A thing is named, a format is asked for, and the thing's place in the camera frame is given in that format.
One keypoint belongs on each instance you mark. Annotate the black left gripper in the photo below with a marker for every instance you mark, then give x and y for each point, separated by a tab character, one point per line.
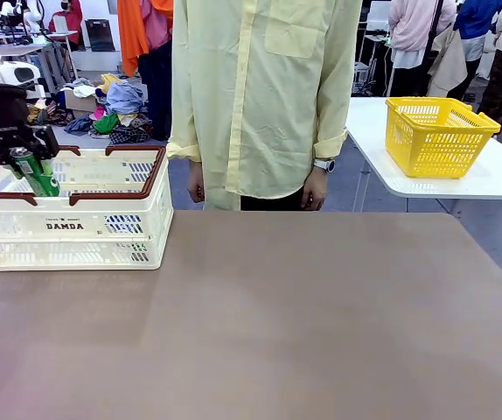
4	114

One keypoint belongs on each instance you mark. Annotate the green soda can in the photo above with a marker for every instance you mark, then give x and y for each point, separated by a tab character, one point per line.
45	181

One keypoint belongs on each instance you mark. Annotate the person's right forearm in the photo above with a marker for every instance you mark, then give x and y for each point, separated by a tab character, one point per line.
195	170

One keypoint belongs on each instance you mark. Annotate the person's left forearm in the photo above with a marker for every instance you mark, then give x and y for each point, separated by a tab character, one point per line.
327	144

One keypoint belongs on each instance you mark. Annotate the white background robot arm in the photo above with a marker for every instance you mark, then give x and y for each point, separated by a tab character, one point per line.
32	17

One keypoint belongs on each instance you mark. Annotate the yellow plastic basket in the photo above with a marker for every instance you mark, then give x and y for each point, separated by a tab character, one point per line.
434	140

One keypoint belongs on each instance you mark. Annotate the person's right hand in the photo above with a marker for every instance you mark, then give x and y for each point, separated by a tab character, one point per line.
197	188

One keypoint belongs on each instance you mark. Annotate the person's left hand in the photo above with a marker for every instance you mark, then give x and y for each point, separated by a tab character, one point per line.
315	190

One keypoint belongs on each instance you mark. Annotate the brown cardboard box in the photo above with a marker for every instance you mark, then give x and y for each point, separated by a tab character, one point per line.
80	102

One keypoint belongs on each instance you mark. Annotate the green cloth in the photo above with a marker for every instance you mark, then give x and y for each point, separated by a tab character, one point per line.
104	123

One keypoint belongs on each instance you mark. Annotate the dark checkered cloth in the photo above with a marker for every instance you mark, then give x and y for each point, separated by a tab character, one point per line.
128	135

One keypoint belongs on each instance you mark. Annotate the grey metal table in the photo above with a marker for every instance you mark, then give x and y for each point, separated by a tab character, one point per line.
54	35

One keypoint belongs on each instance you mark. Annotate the blue grey cloth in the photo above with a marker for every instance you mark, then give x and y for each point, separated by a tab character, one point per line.
124	96

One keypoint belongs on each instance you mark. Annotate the person in red top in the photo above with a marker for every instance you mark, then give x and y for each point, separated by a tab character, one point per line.
69	19

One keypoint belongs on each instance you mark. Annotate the black flat panel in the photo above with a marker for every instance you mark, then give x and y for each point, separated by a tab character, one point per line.
100	35

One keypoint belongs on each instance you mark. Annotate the dark blue hanging garment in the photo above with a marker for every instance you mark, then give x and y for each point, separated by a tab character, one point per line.
157	96

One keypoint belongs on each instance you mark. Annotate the orange hanging garment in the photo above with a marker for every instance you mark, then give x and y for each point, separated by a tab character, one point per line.
133	35

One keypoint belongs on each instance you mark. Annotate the pink hanging garment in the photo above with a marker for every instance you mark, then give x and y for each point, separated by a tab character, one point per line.
157	22

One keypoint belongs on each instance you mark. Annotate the person in yellow shirt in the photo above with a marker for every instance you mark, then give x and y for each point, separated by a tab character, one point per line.
255	109

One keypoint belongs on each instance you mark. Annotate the white wrist watch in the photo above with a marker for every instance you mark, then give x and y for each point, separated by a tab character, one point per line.
326	165

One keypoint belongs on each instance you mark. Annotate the person in pink jacket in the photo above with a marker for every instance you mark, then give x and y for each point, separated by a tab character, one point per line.
417	26

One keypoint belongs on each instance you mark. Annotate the beige hanging coat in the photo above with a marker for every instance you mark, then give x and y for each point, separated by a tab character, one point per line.
450	61

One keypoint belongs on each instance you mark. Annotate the person in blue top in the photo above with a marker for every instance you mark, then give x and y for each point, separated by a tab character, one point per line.
478	26

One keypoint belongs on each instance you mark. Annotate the white side table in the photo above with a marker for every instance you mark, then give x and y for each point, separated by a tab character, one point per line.
496	184

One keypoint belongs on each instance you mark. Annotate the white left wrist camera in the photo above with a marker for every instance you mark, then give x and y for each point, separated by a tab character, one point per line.
19	72

